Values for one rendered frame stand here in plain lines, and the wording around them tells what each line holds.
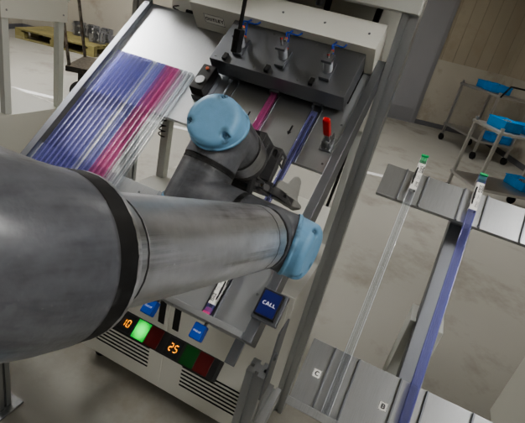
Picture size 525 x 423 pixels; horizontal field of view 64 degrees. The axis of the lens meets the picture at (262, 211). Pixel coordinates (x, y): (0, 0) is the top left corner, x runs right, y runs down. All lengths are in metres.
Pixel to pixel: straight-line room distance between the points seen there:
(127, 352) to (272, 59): 1.05
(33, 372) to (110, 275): 1.51
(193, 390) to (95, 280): 1.28
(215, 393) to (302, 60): 0.99
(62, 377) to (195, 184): 1.24
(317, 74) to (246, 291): 0.50
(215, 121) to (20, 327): 0.39
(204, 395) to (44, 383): 0.54
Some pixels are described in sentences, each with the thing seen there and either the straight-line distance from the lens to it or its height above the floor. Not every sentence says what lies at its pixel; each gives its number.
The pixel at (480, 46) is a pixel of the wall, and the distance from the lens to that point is 8.25.
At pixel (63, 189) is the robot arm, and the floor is 1.16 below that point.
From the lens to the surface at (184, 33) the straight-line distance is 1.25.
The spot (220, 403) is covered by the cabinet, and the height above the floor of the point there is 0.15.
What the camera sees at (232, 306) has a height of 0.74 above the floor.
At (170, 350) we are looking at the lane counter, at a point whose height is 0.65.
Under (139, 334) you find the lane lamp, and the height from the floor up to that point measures 0.65.
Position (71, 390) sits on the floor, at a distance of 1.65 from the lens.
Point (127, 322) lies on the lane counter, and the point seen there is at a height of 0.66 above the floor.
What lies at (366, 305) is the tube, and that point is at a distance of 0.75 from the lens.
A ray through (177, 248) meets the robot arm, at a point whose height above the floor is 1.11.
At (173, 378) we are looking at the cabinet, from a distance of 1.50.
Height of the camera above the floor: 1.26
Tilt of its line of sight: 25 degrees down
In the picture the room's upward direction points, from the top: 14 degrees clockwise
